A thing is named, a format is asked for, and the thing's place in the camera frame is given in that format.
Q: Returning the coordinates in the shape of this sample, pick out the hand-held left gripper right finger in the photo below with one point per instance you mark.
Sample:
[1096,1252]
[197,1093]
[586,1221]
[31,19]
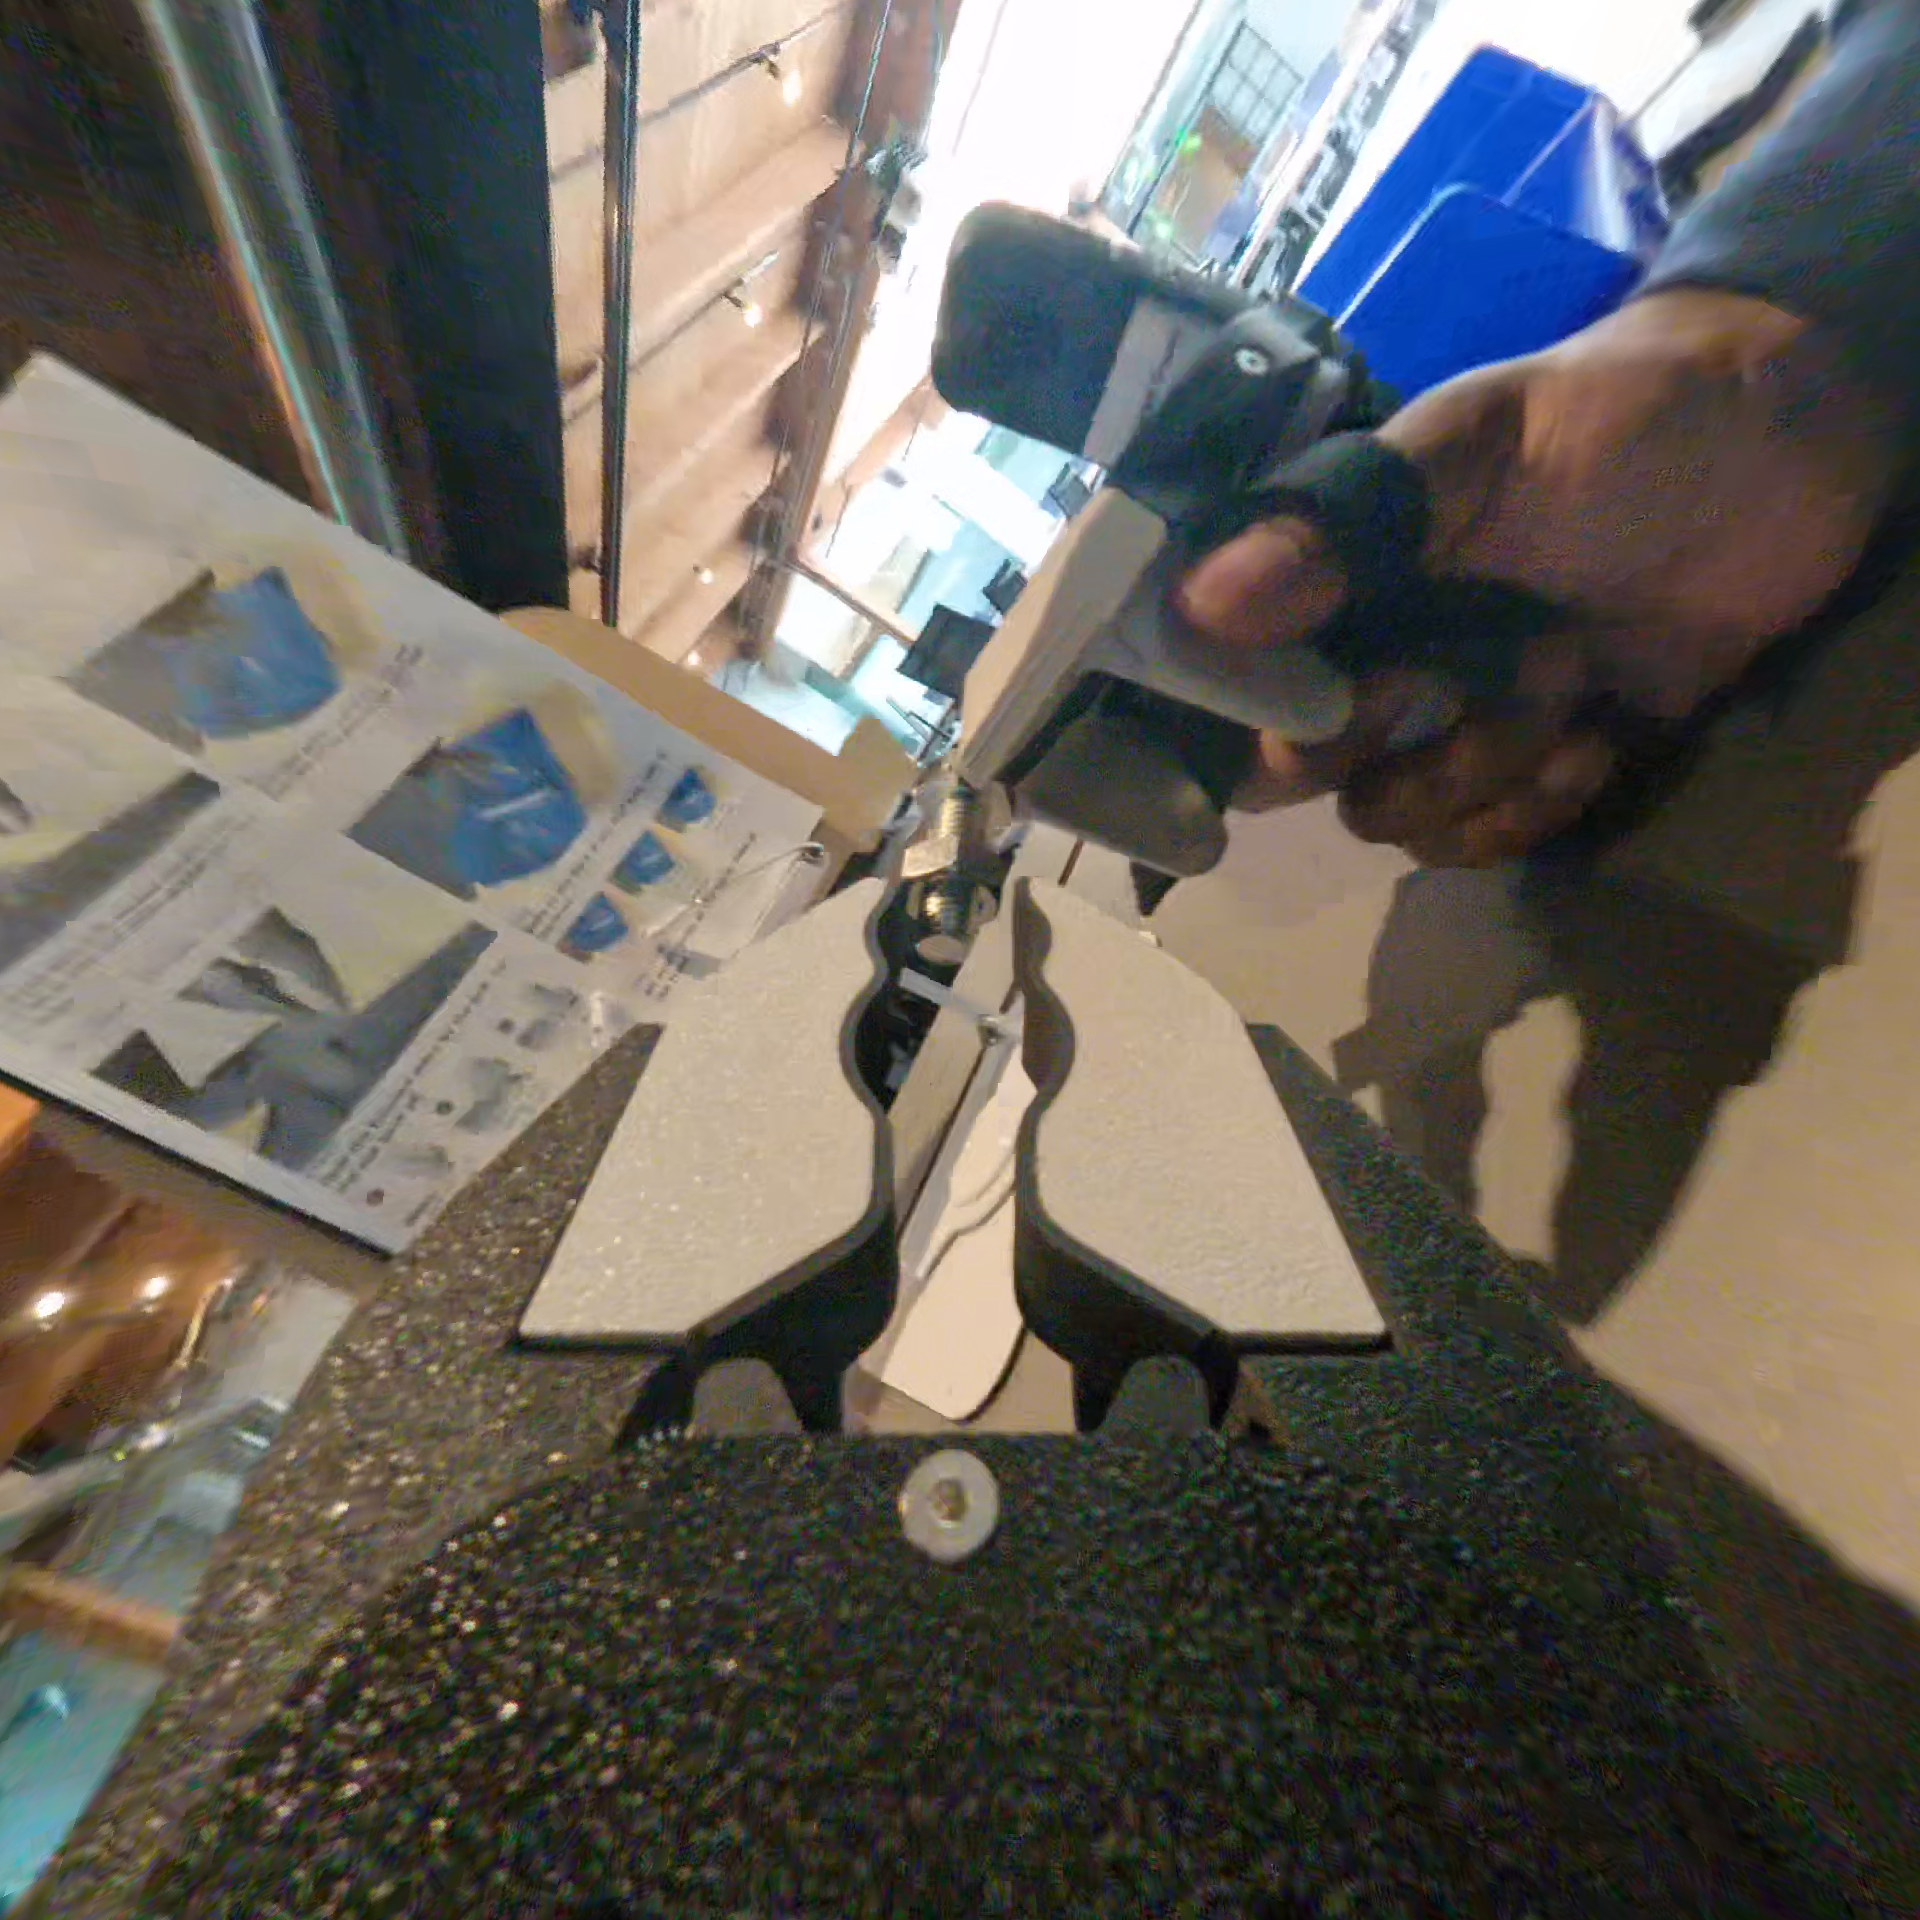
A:
[1184,1154]

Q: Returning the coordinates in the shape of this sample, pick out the person's right forearm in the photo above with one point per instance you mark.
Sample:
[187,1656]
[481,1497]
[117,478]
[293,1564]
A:
[1800,194]

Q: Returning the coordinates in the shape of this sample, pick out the large blue plastic bin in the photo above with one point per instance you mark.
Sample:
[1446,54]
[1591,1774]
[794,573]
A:
[1484,255]

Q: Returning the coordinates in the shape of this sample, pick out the metal stand pole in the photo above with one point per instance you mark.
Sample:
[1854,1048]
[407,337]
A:
[961,1002]

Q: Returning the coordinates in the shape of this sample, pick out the metal hex bolt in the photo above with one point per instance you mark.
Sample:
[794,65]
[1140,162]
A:
[952,855]

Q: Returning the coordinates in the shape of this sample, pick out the white stand base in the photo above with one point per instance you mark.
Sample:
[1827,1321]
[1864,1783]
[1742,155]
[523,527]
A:
[961,1244]

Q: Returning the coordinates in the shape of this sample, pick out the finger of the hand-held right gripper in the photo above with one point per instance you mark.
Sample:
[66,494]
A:
[1065,630]

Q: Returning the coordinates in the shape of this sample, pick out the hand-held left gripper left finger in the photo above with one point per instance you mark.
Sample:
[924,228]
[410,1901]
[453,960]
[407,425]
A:
[735,1154]

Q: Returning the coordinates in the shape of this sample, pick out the printed instruction sheet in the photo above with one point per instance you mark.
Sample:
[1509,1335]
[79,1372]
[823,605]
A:
[374,810]

